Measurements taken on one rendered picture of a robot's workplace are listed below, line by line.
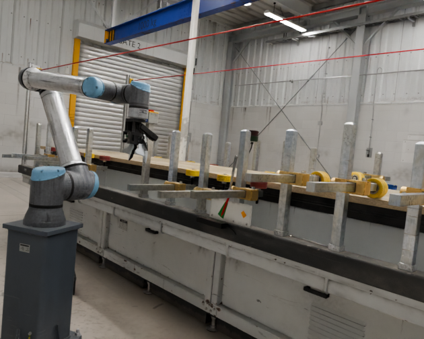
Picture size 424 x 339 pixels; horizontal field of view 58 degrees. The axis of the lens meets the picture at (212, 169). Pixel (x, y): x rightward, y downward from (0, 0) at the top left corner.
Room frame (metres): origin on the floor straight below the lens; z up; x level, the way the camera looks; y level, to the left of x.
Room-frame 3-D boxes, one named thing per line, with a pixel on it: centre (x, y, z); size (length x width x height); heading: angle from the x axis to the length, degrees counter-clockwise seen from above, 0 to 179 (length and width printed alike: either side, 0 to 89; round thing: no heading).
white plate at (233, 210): (1.77, -0.10, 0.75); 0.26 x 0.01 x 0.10; 45
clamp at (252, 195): (1.75, -0.16, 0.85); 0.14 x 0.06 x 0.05; 45
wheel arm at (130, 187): (2.03, 0.25, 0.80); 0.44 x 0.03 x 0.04; 135
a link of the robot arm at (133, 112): (1.77, 0.36, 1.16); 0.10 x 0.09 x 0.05; 41
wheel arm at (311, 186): (1.35, -0.48, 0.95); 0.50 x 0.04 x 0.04; 135
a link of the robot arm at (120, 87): (1.82, 0.47, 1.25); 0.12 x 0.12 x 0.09; 59
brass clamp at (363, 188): (1.40, -0.51, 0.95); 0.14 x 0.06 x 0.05; 45
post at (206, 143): (1.95, 0.04, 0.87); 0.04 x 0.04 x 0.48; 45
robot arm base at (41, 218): (1.82, 0.78, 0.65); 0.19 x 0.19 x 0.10
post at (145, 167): (2.31, 0.40, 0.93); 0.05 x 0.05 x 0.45; 45
